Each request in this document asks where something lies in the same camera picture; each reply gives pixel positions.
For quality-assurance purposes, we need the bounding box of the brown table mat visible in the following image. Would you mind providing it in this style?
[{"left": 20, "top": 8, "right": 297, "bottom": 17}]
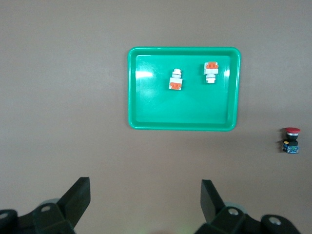
[{"left": 0, "top": 0, "right": 312, "bottom": 234}]

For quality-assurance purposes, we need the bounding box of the white orange push button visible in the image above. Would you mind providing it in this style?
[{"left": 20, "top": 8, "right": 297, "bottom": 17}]
[
  {"left": 168, "top": 68, "right": 184, "bottom": 92},
  {"left": 203, "top": 61, "right": 218, "bottom": 85}
]

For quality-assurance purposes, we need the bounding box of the green plastic tray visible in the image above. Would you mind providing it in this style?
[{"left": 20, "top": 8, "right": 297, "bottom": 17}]
[{"left": 128, "top": 46, "right": 241, "bottom": 132}]

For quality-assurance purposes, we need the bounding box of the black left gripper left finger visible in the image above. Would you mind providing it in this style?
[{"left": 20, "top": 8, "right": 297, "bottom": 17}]
[{"left": 32, "top": 177, "right": 91, "bottom": 234}]

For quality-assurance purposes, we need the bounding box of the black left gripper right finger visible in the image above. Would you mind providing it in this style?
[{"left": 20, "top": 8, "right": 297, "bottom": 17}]
[{"left": 195, "top": 179, "right": 263, "bottom": 234}]

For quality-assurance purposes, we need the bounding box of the red mushroom push button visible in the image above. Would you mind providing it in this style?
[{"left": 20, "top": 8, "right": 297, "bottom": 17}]
[{"left": 277, "top": 127, "right": 301, "bottom": 155}]

